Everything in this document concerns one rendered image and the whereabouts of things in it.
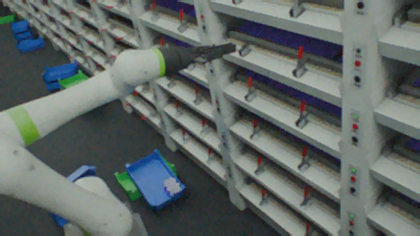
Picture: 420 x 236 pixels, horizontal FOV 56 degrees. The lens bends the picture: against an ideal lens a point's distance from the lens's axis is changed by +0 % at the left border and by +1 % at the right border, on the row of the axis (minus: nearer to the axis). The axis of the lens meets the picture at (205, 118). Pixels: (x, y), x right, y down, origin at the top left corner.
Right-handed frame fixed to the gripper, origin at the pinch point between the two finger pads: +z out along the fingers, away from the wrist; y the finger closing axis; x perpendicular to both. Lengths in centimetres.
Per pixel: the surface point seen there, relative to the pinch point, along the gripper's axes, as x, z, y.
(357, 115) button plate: -8, 7, 50
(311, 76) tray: -2.8, 9.2, 30.9
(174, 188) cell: -88, 2, -47
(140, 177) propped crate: -88, -9, -68
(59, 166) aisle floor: -103, -39, -130
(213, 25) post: 4.3, 5.7, -16.0
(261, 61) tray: -3.5, 8.0, 9.4
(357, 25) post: 16, 2, 49
